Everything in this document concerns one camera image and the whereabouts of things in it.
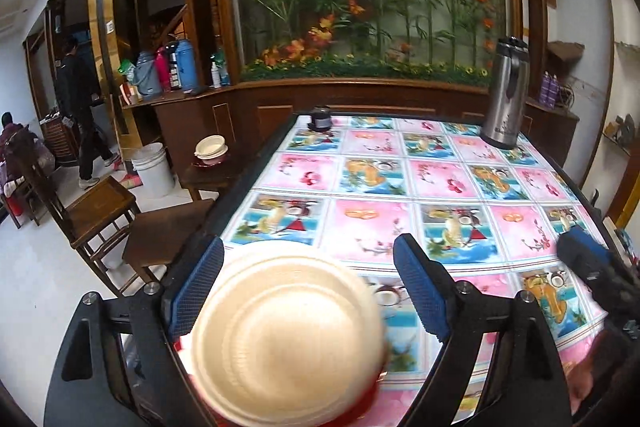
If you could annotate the square wooden stool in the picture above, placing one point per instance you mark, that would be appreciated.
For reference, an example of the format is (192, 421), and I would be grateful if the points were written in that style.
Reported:
(165, 227)

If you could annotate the pink thermos flask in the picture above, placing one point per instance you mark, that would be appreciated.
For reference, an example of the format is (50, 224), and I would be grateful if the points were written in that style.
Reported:
(162, 72)

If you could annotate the person's right hand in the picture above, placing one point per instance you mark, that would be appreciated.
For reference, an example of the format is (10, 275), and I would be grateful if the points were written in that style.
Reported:
(582, 382)

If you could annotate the purple bottle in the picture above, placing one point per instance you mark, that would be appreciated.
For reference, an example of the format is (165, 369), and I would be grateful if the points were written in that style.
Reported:
(544, 88)
(554, 89)

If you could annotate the black rimmed dining table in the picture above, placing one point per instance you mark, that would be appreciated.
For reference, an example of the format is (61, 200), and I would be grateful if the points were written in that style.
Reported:
(220, 222)

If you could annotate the white pump bottle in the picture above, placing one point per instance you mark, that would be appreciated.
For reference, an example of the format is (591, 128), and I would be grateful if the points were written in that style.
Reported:
(215, 77)

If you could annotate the blue thermos flask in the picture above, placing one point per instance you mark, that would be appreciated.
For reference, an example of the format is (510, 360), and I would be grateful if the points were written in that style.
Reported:
(186, 64)

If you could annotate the wooden chair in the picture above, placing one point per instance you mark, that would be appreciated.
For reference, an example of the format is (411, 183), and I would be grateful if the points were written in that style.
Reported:
(95, 207)

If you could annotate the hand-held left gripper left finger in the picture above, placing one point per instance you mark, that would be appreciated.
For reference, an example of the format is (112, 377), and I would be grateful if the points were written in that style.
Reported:
(197, 287)

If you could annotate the stack of cream bowls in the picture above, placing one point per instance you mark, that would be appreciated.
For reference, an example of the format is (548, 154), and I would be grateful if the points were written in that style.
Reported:
(211, 147)

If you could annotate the black thermos flask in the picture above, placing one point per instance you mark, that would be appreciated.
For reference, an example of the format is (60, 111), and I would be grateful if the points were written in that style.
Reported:
(173, 67)

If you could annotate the small wooden side table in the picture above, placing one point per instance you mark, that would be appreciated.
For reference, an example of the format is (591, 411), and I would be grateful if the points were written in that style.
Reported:
(205, 179)

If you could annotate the dark red plate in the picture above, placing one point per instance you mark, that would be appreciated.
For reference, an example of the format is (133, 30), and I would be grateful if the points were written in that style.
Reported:
(212, 163)

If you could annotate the small black motor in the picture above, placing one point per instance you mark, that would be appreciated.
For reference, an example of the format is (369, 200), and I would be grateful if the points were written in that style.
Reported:
(320, 119)

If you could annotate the stainless steel thermos jug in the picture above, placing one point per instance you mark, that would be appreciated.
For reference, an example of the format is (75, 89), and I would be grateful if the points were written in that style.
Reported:
(505, 97)

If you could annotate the green packet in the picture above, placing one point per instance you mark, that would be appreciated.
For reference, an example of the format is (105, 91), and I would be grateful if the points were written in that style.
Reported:
(126, 69)

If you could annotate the large red plastic plate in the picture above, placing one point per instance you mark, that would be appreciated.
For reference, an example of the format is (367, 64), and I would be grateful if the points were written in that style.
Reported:
(350, 407)

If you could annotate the cream plastic bowl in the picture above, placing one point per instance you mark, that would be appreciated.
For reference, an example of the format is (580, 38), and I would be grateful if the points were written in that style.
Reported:
(285, 337)

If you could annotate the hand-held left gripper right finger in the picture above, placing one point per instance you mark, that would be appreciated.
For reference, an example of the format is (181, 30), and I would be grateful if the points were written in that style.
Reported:
(422, 287)

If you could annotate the white plastic bucket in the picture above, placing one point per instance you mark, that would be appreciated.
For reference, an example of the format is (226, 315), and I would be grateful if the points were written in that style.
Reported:
(152, 174)

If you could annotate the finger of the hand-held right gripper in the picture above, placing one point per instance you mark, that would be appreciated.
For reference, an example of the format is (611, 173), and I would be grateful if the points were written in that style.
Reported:
(580, 247)

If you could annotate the wooden wall shelf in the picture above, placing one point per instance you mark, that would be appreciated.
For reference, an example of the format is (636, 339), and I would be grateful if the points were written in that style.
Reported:
(565, 49)

